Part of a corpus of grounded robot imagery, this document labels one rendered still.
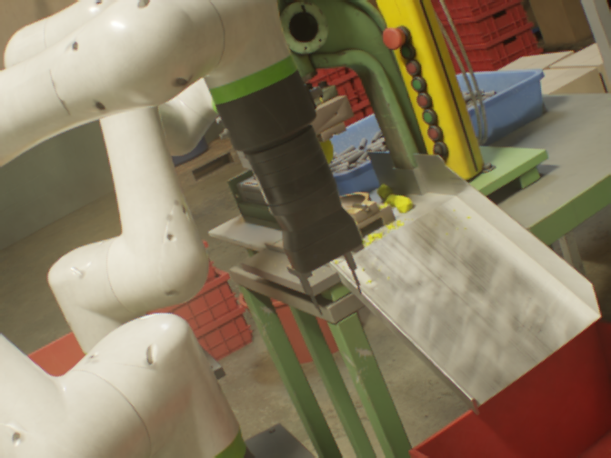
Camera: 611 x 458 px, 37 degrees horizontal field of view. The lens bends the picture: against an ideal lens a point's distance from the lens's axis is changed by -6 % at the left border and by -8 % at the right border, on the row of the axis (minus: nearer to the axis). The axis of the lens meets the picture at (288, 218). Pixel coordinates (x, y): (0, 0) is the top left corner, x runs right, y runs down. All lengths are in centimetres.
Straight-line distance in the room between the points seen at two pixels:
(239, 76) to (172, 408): 35
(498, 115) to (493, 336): 75
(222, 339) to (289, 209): 326
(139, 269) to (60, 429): 58
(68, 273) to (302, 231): 64
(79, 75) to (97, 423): 34
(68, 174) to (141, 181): 837
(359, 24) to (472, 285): 50
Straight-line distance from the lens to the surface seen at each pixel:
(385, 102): 166
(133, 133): 149
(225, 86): 94
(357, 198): 169
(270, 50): 94
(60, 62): 90
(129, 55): 83
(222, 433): 107
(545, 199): 160
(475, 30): 542
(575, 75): 320
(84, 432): 94
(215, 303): 417
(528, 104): 210
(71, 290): 155
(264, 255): 173
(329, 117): 155
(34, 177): 978
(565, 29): 734
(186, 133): 192
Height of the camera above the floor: 147
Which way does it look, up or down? 14 degrees down
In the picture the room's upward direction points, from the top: 23 degrees counter-clockwise
